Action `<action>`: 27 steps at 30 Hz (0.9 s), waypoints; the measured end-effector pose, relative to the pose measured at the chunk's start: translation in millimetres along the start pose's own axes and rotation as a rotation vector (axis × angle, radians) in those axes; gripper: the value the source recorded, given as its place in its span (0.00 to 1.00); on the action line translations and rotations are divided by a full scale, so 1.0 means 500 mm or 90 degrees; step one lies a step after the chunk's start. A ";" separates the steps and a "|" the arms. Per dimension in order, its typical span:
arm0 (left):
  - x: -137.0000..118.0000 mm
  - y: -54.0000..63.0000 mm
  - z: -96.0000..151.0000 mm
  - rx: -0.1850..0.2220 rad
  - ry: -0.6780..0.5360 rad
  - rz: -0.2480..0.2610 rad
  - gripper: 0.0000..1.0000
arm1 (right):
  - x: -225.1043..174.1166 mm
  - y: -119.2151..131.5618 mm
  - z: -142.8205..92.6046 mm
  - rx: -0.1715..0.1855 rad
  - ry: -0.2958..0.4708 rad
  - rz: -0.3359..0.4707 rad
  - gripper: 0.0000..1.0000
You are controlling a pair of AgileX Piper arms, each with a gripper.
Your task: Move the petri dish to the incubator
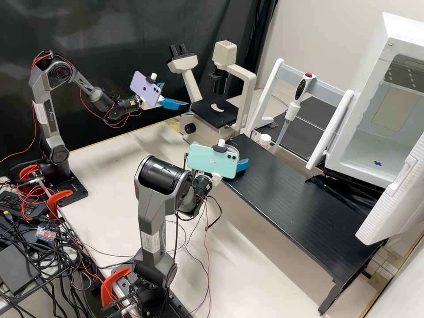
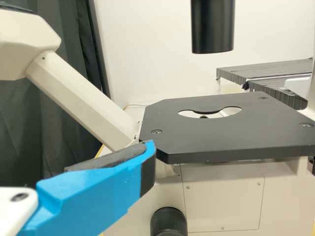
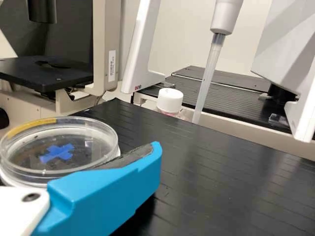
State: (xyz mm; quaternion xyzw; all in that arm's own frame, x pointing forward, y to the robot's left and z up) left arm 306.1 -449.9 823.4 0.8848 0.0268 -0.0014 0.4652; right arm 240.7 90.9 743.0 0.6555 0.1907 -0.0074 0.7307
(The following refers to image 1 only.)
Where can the incubator door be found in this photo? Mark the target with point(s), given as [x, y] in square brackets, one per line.
[397, 205]

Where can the right wrist camera phone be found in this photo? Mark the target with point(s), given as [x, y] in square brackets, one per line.
[212, 162]

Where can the small circuit board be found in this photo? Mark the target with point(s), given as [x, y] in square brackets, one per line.
[46, 233]

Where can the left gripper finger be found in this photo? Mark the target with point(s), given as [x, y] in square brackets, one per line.
[172, 104]
[160, 85]

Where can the white incubator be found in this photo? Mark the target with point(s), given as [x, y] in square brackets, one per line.
[374, 66]

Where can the cream microscope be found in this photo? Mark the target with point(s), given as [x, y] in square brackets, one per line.
[198, 122]

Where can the white pipette stand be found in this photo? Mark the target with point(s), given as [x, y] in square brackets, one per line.
[330, 129]

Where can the left wrist camera phone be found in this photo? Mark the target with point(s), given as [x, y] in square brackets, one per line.
[144, 87]

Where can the white-capped bottle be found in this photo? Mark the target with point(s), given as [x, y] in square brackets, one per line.
[265, 140]

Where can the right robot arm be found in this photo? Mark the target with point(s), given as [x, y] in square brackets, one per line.
[152, 218]

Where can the black power adapter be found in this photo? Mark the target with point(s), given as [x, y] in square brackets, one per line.
[20, 205]

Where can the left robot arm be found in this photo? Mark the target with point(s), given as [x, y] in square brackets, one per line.
[49, 116]

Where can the pipette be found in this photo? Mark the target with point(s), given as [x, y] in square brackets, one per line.
[303, 87]

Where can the red clamp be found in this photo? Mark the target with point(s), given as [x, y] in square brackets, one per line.
[109, 285]
[26, 172]
[63, 193]

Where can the wrist camera phone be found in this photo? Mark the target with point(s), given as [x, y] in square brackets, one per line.
[212, 162]
[144, 87]

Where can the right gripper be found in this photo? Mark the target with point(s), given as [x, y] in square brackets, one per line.
[217, 179]

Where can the flat black box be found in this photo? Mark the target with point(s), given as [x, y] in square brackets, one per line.
[16, 268]

